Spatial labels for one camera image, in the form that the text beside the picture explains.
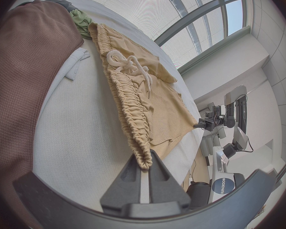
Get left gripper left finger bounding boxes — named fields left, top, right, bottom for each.
left=100, top=153, right=143, bottom=212

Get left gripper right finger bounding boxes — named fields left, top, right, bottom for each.
left=148, top=148, right=191, bottom=209

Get tan drawstring shorts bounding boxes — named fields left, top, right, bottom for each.
left=88, top=22, right=198, bottom=170

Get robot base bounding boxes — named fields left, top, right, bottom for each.
left=187, top=135, right=249, bottom=209

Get bed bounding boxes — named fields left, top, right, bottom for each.
left=10, top=0, right=203, bottom=200

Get window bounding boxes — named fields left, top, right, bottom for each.
left=86, top=0, right=252, bottom=74

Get pale grey garment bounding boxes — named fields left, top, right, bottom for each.
left=64, top=47, right=91, bottom=80

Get brown garment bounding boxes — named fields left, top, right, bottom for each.
left=0, top=0, right=84, bottom=224

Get green garment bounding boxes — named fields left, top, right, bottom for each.
left=70, top=9, right=92, bottom=40

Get black garment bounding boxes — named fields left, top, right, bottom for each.
left=46, top=0, right=80, bottom=16

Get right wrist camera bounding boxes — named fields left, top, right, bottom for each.
left=205, top=105, right=222, bottom=119

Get black cable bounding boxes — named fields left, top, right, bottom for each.
left=246, top=136, right=254, bottom=153

